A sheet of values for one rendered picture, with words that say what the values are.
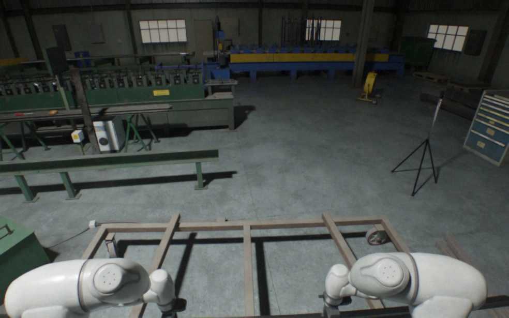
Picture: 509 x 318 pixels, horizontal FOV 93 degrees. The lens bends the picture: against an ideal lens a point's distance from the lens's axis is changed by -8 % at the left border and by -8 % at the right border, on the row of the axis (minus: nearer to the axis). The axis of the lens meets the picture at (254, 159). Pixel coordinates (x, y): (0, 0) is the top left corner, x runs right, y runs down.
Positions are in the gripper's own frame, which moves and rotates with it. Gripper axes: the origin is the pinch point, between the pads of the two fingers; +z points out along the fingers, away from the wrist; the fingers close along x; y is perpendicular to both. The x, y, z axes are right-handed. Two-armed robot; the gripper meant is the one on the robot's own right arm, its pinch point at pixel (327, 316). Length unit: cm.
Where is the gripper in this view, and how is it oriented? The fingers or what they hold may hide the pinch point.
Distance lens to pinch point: 159.4
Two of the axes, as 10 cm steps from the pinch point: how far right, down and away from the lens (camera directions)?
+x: 0.4, 4.8, -8.8
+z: 0.0, 8.8, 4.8
